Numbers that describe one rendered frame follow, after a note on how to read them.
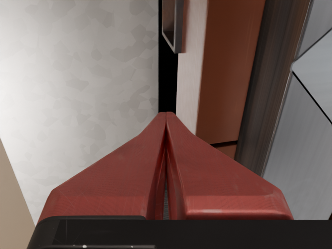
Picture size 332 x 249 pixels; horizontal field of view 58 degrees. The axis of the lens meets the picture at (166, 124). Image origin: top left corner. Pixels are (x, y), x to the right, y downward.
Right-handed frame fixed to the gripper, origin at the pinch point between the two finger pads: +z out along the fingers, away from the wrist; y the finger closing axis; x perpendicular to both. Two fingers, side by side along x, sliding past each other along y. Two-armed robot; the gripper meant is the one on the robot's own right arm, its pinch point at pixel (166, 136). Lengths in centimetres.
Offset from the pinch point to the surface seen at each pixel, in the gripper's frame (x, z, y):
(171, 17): 0.7, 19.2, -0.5
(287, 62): 0.1, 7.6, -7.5
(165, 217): 55, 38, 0
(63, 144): 17.8, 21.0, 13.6
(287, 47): -0.7, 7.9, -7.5
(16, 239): 125, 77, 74
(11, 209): 103, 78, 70
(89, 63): 6.8, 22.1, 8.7
